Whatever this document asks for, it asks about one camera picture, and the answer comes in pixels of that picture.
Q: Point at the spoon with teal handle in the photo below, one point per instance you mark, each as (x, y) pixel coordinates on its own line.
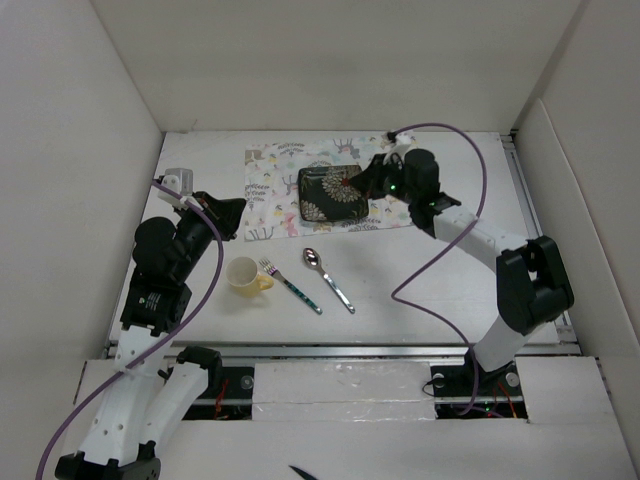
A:
(313, 260)

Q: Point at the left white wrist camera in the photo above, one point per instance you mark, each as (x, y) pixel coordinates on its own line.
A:
(175, 187)

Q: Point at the aluminium rail frame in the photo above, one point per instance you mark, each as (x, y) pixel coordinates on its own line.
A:
(379, 240)

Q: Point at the fork with teal handle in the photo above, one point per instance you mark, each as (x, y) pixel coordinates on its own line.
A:
(274, 272)

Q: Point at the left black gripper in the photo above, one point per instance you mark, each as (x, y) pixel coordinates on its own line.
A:
(225, 213)

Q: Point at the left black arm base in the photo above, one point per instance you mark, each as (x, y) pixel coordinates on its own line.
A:
(230, 400)

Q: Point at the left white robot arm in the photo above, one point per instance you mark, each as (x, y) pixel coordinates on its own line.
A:
(142, 405)

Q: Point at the white floral cloth napkin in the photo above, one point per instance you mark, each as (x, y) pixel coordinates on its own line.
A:
(271, 189)

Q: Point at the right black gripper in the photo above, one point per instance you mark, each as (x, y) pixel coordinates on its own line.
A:
(369, 179)

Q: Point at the yellow ceramic mug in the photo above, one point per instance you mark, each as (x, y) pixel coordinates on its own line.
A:
(242, 274)

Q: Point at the black floral square plate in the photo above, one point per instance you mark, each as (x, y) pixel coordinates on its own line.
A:
(326, 195)

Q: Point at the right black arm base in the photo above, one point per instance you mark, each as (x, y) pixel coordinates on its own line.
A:
(498, 395)

